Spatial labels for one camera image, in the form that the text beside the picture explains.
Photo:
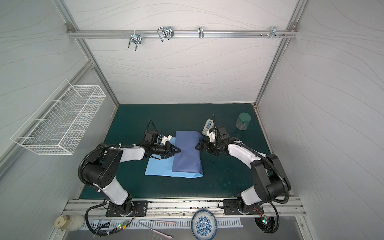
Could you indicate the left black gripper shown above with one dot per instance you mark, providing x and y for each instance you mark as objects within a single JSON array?
[{"x": 168, "y": 151}]

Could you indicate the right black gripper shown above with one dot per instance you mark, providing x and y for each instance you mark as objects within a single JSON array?
[{"x": 207, "y": 146}]

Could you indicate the light blue wrapping paper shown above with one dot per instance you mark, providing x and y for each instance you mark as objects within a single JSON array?
[{"x": 185, "y": 164}]

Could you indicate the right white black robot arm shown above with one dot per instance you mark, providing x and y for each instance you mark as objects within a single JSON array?
[{"x": 270, "y": 182}]

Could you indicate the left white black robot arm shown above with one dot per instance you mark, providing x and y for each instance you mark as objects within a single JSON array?
[{"x": 99, "y": 167}]

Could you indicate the green table mat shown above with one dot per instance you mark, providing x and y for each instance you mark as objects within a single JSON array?
[{"x": 224, "y": 176}]

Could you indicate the green lid clear jar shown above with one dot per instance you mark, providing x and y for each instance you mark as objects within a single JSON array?
[{"x": 243, "y": 121}]

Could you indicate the blue white patterned plate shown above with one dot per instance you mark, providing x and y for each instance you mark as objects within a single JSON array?
[{"x": 204, "y": 225}]

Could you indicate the black round fan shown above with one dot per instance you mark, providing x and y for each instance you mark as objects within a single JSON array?
[{"x": 268, "y": 225}]

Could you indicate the middle metal hook clamp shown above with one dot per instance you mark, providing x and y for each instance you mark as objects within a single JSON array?
[{"x": 165, "y": 33}]

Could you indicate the metal hook clamp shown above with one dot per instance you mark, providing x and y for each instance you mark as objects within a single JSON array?
[
  {"x": 135, "y": 40},
  {"x": 165, "y": 33}
]

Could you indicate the left metal hook clamp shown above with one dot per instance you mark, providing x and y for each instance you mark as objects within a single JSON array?
[{"x": 135, "y": 40}]

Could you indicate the white round container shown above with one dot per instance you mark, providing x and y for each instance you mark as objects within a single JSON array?
[{"x": 69, "y": 223}]

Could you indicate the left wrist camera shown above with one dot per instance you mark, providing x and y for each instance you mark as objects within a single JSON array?
[{"x": 166, "y": 139}]

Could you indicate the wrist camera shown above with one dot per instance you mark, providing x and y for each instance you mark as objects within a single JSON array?
[
  {"x": 212, "y": 136},
  {"x": 166, "y": 139}
]

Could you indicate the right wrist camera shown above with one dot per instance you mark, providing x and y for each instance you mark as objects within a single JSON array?
[{"x": 212, "y": 136}]

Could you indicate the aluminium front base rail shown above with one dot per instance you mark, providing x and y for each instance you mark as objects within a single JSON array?
[{"x": 161, "y": 208}]

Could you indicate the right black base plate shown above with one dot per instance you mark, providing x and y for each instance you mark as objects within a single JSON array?
[{"x": 233, "y": 207}]

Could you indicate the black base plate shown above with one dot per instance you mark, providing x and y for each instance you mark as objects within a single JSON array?
[
  {"x": 138, "y": 208},
  {"x": 233, "y": 207}
]

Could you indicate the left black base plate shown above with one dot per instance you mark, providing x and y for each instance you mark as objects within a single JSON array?
[{"x": 138, "y": 208}]

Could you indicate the small metal ring clamp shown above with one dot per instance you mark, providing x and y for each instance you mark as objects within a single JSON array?
[{"x": 201, "y": 32}]

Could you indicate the white wire basket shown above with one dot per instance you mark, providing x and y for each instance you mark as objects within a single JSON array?
[{"x": 58, "y": 125}]

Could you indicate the right metal bracket clamp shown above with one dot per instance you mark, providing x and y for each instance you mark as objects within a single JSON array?
[{"x": 274, "y": 33}]

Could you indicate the aluminium top cross rail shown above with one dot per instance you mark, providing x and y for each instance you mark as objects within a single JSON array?
[{"x": 179, "y": 34}]

